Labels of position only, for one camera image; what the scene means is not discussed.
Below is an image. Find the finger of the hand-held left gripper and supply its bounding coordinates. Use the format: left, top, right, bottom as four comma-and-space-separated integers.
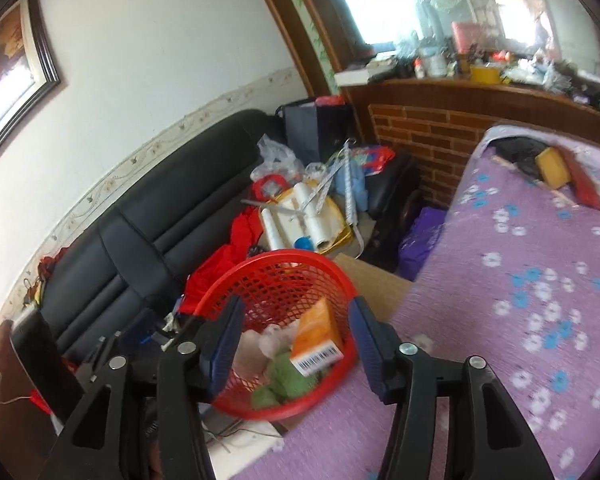
130, 310, 203, 357

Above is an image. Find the pile of assorted household items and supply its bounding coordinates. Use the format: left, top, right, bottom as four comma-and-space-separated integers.
335, 20, 600, 111

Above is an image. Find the purple bag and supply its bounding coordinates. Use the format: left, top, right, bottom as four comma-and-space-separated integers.
399, 206, 450, 282

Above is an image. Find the wooden stick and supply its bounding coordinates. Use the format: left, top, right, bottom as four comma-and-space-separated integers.
491, 155, 578, 207

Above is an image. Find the yellow tub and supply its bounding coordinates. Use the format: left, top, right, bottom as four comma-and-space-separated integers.
470, 63, 503, 84

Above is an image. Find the clear plastic bag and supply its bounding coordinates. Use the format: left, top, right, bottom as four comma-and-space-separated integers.
250, 134, 306, 182

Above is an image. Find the yellow bag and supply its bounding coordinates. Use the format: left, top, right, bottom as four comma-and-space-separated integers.
324, 199, 354, 252

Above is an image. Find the black leather sofa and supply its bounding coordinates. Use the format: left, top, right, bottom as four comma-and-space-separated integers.
39, 109, 291, 361

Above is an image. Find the brown wooden board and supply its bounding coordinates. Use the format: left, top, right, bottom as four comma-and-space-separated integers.
0, 320, 63, 480

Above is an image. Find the green towel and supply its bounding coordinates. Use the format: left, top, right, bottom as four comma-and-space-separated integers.
251, 351, 331, 409

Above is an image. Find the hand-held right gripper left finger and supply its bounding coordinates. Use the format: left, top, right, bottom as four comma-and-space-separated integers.
37, 294, 247, 480

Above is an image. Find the framed wall picture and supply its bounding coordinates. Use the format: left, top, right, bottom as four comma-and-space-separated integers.
0, 0, 62, 176

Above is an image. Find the red mesh basket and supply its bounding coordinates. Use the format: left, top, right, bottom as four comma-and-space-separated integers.
194, 248, 362, 422

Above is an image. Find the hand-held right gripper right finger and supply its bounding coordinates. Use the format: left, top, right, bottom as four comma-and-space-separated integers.
348, 295, 556, 480

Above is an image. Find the wooden brick counter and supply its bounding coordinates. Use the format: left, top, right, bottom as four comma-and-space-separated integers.
340, 77, 600, 211

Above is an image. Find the black leather armchair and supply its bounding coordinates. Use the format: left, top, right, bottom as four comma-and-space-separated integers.
367, 149, 423, 271

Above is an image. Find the cardboard box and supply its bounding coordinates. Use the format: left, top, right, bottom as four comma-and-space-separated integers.
334, 254, 415, 322

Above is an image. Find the white plastic bag roll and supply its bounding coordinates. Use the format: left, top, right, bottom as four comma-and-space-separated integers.
307, 205, 341, 254
260, 207, 286, 252
292, 182, 314, 211

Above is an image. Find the yellow tape roll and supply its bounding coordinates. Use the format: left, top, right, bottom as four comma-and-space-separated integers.
534, 147, 572, 189

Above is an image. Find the red cloth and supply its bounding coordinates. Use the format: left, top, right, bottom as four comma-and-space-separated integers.
182, 206, 268, 313

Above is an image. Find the black plastic bag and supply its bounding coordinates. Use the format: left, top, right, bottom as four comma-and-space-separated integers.
494, 137, 551, 177

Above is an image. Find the black flat panel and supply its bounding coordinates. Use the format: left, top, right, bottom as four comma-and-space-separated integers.
9, 309, 87, 411

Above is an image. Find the black shopping bag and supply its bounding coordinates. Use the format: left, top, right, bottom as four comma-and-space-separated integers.
277, 100, 356, 166

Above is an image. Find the colourful printed bag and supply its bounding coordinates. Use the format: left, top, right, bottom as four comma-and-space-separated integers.
352, 146, 396, 176

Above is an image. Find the orange and white box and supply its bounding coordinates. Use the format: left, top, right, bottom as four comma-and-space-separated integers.
289, 297, 345, 377

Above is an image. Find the flat red packet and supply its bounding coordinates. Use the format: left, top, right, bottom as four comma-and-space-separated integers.
565, 151, 600, 212

